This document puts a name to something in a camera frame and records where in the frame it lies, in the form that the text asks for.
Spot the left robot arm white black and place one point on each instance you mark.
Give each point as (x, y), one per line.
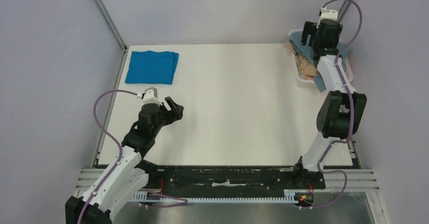
(128, 172)

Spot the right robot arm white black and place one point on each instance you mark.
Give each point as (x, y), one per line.
(342, 110)

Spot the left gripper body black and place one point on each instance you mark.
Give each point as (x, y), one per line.
(164, 119)

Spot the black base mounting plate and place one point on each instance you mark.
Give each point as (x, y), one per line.
(228, 192)

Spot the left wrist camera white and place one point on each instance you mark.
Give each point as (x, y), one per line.
(151, 95)

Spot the white plastic laundry basket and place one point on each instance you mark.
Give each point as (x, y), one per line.
(331, 68)

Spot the pink t shirt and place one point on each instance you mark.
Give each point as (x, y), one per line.
(349, 73)

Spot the beige t shirt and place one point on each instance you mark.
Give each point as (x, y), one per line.
(305, 69)

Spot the white cable duct strip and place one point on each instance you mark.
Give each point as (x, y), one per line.
(287, 198)

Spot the left aluminium frame post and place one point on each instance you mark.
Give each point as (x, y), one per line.
(109, 22)

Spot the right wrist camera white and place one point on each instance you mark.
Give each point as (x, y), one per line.
(330, 14)

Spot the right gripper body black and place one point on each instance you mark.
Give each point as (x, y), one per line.
(311, 30)

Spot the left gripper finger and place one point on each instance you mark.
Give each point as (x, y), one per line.
(169, 102)
(177, 112)

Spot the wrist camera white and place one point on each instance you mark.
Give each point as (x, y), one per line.
(151, 95)
(330, 14)

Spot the folded bright blue t shirt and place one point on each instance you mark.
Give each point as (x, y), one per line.
(151, 67)

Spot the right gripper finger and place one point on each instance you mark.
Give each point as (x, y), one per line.
(316, 51)
(309, 30)

